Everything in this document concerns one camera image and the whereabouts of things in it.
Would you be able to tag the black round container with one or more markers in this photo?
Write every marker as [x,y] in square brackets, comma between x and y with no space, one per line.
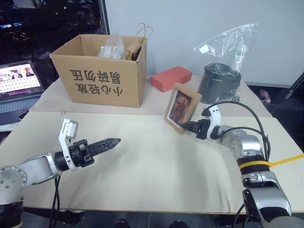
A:
[218,83]

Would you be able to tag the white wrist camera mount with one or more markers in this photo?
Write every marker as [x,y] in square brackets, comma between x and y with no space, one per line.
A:
[216,115]
[67,133]

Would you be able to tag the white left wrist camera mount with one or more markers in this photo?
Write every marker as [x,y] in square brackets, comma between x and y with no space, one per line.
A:
[67,133]

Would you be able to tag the dark rounded shape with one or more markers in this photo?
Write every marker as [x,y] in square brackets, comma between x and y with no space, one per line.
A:
[178,224]

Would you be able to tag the open laptop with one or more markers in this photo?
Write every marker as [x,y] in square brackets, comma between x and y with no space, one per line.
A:
[16,78]

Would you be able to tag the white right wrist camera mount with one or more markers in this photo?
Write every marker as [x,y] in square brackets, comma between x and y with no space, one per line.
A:
[216,115]

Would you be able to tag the grey window frame post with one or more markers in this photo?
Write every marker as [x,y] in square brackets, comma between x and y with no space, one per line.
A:
[104,16]

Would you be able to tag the black device in plastic bag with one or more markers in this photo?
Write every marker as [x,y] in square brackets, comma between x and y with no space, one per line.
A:
[228,40]

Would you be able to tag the crumpled clear plastic bag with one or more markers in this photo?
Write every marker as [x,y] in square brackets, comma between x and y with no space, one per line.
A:
[111,48]

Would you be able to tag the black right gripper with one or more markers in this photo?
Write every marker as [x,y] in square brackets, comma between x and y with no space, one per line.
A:
[202,129]

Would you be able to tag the black flat phone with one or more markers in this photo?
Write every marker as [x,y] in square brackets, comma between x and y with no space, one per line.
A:
[23,115]

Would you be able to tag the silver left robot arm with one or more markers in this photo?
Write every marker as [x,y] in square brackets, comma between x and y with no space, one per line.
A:
[35,166]

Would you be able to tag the red rectangular box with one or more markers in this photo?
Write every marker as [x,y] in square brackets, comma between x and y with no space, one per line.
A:
[171,77]

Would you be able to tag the wooden picture frame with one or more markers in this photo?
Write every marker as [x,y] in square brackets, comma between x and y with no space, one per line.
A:
[180,107]

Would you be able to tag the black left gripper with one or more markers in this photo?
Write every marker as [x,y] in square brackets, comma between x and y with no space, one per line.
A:
[79,155]

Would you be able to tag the black metal leg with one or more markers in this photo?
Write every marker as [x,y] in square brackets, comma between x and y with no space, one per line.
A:
[294,86]

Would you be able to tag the brown paper bag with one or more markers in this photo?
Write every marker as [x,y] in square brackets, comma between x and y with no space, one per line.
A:
[133,50]

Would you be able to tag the printed cardboard box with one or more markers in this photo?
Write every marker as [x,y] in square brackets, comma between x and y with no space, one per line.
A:
[95,80]

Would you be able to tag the pink small object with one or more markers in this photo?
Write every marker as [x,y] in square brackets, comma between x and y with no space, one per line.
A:
[264,94]

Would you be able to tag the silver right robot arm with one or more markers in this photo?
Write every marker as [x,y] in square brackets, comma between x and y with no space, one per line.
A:
[249,147]

